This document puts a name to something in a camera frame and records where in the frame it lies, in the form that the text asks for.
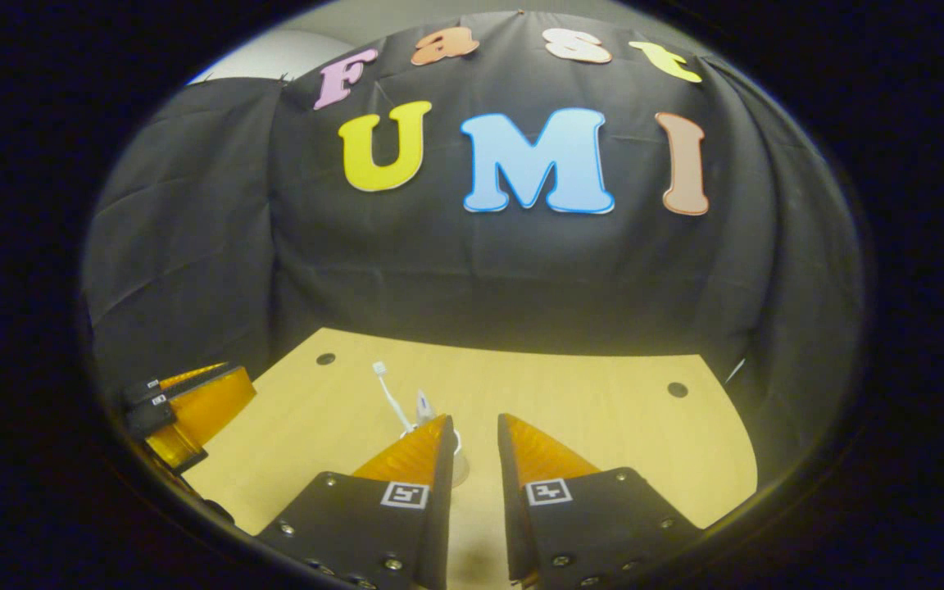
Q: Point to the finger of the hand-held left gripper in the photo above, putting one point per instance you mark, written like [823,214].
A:
[210,406]
[193,375]

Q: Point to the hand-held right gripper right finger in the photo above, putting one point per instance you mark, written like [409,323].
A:
[511,508]

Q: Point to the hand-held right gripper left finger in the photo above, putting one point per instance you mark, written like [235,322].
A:
[437,508]

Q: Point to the white toothpaste tube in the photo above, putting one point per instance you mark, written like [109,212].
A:
[424,407]

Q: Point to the pale green toothbrush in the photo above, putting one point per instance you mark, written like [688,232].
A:
[379,369]

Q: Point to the light wooden desktop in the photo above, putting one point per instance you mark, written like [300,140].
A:
[603,426]

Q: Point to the black desk grommet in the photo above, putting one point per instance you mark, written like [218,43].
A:
[677,389]
[325,358]

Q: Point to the black backdrop cloth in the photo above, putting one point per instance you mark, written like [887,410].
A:
[439,270]

